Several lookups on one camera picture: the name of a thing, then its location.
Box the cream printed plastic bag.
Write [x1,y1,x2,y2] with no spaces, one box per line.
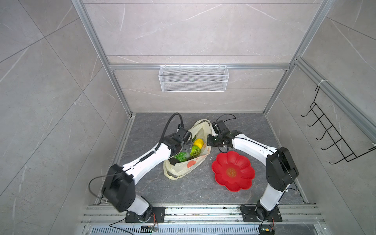
[163,119,214,180]

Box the red flower-shaped plate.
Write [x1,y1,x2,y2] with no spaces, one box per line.
[211,151,256,192]

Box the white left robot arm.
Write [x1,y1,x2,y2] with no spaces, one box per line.
[101,127,192,215]

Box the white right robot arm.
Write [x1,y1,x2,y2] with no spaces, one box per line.
[207,131,299,221]

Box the yellow fake fruit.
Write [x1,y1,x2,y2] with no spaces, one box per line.
[193,139,204,149]

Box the green fake custard apple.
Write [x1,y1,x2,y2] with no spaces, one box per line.
[190,146,201,158]

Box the green fake grape bunch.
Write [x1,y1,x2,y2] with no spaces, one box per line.
[174,152,191,163]

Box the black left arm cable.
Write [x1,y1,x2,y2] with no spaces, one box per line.
[154,113,185,153]

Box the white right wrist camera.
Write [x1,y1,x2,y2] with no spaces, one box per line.
[212,120,231,137]

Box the white wire mesh basket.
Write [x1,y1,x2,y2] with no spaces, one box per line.
[158,65,230,93]

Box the black wire hook rack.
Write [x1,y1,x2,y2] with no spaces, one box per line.
[301,86,376,165]

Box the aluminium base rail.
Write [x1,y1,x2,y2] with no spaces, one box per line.
[77,204,331,235]

